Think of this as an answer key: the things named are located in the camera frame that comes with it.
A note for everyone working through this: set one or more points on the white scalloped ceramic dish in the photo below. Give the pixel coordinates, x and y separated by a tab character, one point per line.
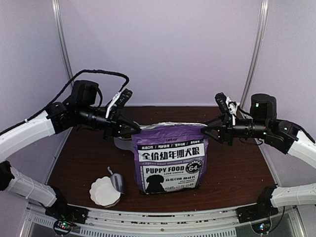
103	193

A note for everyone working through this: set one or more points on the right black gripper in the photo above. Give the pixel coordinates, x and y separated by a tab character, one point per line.
225	131

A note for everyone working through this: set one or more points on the left aluminium frame post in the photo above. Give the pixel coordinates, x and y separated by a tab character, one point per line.
62	41

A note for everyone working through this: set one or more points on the left circuit board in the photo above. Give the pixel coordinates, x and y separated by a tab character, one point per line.
62	227

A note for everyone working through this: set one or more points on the right aluminium frame post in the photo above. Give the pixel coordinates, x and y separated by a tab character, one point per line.
262	22

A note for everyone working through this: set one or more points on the metal food scoop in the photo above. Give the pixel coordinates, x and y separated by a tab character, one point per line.
117	181

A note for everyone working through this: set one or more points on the front aluminium rail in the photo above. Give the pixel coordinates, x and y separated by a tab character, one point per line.
221	222

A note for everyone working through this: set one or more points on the purple puppy food bag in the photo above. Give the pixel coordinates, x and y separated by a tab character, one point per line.
169	157

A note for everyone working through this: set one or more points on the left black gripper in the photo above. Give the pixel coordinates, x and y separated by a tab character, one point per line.
113	124

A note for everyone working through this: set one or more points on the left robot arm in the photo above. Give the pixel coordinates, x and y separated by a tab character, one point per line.
77	109

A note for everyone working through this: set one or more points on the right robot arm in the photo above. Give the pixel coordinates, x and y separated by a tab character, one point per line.
287	137

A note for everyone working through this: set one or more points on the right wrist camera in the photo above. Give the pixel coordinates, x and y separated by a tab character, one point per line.
227	106

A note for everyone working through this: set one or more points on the right circuit board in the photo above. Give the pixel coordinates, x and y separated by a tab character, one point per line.
261	228

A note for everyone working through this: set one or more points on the aluminium frame post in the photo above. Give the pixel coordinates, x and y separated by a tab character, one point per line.
262	22
62	41

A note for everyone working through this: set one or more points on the circuit board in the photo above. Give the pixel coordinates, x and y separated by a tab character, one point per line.
261	228
62	227

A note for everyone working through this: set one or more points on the grey double pet feeder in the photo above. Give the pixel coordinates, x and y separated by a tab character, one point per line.
123	144

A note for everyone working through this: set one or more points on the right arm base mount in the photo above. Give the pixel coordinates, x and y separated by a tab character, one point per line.
255	212

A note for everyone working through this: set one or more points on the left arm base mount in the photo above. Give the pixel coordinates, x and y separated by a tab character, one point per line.
72	214

